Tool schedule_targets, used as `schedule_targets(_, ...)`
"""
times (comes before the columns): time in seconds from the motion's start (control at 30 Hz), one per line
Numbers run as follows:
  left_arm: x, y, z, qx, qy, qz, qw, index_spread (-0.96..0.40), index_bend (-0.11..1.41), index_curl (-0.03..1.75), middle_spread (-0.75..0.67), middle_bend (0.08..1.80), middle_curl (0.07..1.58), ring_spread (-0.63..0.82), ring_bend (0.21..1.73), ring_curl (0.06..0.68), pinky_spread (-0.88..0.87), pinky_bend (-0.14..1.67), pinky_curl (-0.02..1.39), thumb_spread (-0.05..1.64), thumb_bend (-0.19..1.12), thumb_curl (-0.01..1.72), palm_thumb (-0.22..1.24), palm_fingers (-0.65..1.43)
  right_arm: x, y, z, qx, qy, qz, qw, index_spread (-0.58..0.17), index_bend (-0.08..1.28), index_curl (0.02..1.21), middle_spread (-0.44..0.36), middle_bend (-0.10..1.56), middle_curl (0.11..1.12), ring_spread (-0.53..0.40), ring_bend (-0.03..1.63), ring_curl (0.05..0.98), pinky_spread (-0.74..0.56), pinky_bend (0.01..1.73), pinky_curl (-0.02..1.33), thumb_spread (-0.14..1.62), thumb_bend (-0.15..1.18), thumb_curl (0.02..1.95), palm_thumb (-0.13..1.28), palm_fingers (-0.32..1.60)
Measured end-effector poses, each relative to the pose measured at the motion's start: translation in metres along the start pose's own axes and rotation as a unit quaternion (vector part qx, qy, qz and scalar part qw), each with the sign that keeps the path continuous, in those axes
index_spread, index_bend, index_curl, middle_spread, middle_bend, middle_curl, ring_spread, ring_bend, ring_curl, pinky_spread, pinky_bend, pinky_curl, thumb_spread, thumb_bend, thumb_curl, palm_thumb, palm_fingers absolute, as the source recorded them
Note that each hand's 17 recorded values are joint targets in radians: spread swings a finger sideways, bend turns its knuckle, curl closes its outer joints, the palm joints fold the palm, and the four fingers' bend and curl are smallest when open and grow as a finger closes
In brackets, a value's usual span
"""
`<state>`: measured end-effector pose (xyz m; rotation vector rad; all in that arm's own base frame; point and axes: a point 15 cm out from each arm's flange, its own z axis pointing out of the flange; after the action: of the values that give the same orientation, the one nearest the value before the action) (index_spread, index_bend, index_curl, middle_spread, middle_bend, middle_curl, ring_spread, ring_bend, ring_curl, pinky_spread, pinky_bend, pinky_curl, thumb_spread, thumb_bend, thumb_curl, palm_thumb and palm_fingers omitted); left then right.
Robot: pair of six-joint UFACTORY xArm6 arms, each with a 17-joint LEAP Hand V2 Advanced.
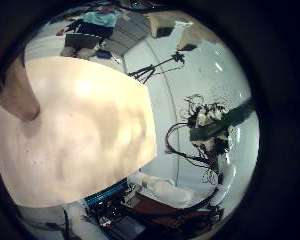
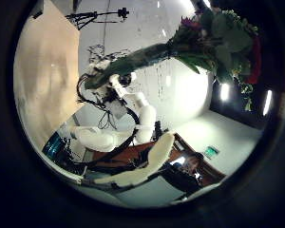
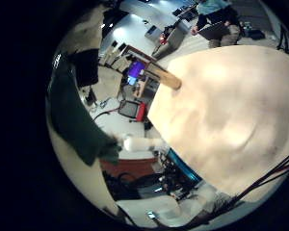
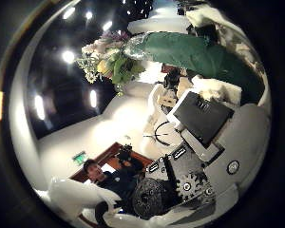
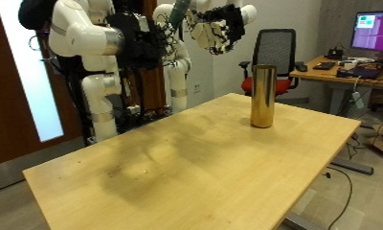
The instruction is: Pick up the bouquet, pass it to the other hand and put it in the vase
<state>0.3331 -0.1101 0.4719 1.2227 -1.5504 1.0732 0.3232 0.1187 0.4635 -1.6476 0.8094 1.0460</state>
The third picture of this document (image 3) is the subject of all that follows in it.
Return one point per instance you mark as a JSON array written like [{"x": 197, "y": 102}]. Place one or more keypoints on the tall gold cylinder vase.
[{"x": 165, "y": 78}]

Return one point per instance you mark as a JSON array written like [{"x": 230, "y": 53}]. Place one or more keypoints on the black mesh chair red seat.
[{"x": 133, "y": 110}]

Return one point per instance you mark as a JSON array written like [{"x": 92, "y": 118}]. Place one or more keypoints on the grey laptop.
[{"x": 215, "y": 31}]

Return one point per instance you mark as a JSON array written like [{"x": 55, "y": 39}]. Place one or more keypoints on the person in teal shirt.
[{"x": 215, "y": 9}]

